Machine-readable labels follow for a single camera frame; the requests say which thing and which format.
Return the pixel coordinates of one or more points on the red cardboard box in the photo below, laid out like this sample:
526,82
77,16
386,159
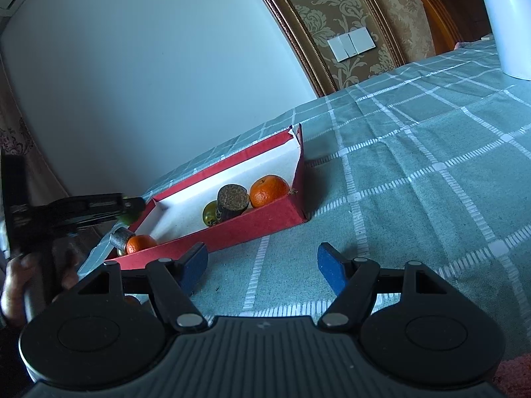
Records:
257,224

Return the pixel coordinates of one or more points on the small dark sugarcane piece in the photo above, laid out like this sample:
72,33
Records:
232,203

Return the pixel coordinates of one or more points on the pink towel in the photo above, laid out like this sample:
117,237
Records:
516,375

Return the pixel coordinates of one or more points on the green cut fruit piece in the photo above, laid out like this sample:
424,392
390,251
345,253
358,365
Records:
129,217

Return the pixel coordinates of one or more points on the green tomato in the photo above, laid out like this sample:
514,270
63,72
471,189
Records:
209,214

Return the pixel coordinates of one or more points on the orange mandarin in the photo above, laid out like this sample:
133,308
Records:
142,244
269,190

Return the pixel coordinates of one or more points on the person's left hand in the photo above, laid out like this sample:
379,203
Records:
12,294

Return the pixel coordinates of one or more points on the teal checkered tablecloth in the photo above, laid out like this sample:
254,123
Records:
415,174

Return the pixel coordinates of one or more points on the white wall switch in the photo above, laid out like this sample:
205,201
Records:
351,43

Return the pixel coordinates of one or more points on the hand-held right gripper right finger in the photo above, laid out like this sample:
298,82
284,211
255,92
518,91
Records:
332,267

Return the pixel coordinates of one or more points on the patterned curtain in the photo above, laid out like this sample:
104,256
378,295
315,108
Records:
12,124

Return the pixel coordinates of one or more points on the white curved plastic stand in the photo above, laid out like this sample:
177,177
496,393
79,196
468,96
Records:
504,20

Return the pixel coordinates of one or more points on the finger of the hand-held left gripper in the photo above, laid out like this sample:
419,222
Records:
83,213

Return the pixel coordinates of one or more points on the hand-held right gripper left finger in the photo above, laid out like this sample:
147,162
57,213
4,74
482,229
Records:
193,267

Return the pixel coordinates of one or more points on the large dark sugarcane piece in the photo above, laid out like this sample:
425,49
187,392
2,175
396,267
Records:
120,238

